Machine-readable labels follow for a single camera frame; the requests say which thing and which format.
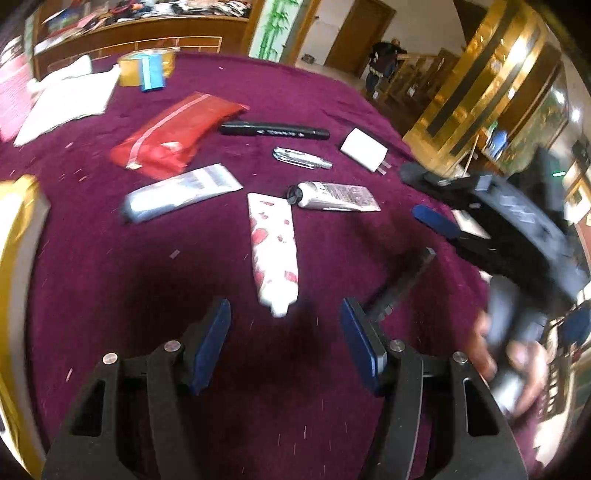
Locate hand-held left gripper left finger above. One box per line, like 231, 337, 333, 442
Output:
41, 298, 232, 480

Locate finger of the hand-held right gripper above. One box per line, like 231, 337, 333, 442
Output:
399, 162, 491, 195
412, 204, 491, 267

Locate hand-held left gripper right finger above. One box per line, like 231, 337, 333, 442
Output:
341, 298, 529, 480

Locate black hair clip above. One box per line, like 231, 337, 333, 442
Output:
366, 247, 437, 319

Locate white tube with red print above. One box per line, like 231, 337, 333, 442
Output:
246, 191, 301, 319

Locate grey blue tube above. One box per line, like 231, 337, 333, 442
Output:
122, 163, 245, 226

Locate gold-lined white box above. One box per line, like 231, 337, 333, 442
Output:
0, 175, 52, 477

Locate person's right hand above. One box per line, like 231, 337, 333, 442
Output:
464, 311, 557, 418

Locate white charger plug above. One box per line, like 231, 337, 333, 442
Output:
339, 127, 393, 175

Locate wooden stair railing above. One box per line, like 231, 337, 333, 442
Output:
383, 48, 463, 136

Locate silver tube with black cap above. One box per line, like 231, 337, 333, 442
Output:
286, 181, 382, 213

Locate gold pillar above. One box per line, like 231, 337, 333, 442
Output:
402, 0, 570, 182

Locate brown wooden door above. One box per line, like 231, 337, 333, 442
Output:
325, 0, 398, 77

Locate black marker with white print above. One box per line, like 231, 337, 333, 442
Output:
219, 120, 331, 141

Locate bamboo painted panel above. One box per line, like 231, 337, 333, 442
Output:
249, 0, 306, 64

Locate red foil packet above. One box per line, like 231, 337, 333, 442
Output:
109, 92, 250, 182

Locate blue battery pack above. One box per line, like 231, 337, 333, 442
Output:
140, 54, 166, 92

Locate white paper sheets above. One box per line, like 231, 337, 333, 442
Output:
13, 64, 122, 147

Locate tan packing tape roll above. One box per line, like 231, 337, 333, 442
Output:
116, 48, 176, 88

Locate white folded cloth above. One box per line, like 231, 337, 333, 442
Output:
36, 54, 94, 94

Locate cluttered wooden counter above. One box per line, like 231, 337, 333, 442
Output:
25, 0, 260, 71

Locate bottle with pink knit sleeve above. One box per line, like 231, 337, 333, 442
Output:
0, 39, 36, 142

